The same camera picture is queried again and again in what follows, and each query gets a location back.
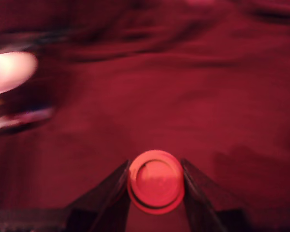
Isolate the dark printed mug white inside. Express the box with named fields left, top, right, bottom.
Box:
left=0, top=33, right=58, bottom=135

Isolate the dark red fleece blanket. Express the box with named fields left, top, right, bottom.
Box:
left=0, top=0, right=290, bottom=232

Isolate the orange coffee capsule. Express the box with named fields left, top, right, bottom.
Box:
left=127, top=149, right=186, bottom=215

